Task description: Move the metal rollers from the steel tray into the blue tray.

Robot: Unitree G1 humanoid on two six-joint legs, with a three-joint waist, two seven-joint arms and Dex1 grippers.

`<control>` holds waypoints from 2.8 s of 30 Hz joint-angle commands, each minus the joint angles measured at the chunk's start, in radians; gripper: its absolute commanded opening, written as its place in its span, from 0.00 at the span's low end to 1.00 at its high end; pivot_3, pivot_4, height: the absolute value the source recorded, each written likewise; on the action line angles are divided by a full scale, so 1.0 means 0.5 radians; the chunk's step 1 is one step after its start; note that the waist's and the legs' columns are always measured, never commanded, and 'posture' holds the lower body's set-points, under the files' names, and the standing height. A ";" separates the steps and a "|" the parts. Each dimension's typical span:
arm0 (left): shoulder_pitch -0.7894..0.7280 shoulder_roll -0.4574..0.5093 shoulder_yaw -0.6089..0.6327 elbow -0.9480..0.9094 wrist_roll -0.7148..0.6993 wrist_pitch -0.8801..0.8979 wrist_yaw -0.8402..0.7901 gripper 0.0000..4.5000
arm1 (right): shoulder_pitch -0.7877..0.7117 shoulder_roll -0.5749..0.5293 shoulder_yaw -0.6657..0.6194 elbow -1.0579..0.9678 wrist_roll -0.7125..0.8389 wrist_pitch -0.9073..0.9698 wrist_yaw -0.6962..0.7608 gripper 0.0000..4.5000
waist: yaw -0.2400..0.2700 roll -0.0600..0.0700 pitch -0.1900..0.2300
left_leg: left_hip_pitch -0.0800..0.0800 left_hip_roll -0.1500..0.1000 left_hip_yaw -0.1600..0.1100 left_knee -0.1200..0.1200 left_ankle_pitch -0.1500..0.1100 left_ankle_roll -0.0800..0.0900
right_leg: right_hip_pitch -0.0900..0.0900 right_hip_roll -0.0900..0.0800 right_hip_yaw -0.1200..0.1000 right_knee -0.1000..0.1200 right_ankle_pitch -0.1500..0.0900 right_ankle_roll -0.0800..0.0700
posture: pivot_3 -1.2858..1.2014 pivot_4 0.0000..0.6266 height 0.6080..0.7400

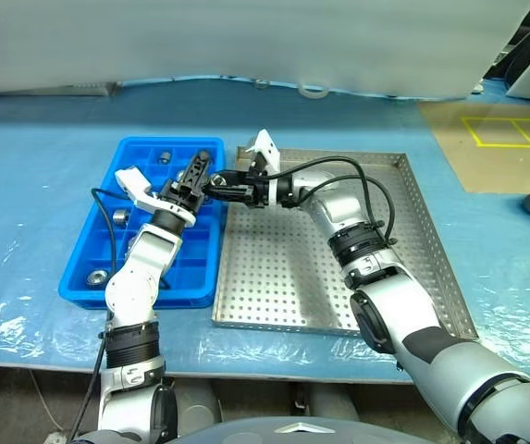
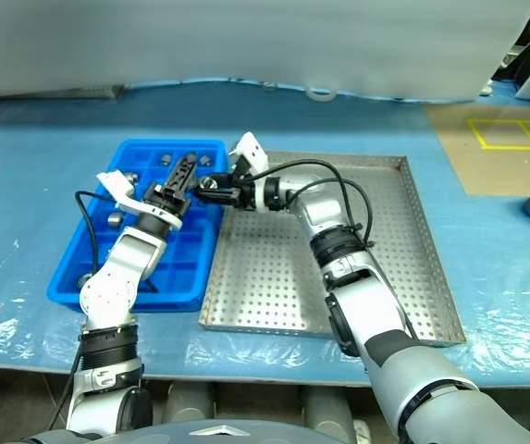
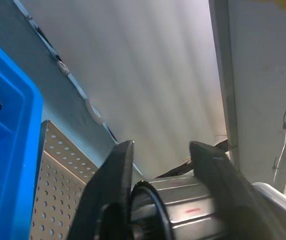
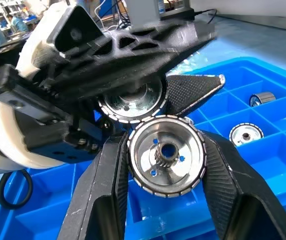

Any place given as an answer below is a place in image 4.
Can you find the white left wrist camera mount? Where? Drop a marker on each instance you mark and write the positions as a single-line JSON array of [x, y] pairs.
[[30, 55]]

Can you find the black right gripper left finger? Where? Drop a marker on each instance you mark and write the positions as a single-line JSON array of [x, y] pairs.
[[100, 195]]

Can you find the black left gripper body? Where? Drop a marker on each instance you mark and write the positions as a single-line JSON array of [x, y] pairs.
[[45, 120]]

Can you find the blue plastic compartment tray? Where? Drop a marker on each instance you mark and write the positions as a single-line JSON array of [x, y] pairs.
[[270, 162]]

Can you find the grey plastic block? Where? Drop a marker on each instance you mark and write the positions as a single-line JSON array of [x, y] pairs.
[[142, 12]]

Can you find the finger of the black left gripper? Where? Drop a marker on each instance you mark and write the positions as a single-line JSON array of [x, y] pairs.
[[132, 62], [190, 92]]

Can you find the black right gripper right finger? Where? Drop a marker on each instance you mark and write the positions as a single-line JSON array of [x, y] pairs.
[[232, 195]]

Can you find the white backdrop sheet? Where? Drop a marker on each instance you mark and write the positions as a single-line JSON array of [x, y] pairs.
[[257, 6]]

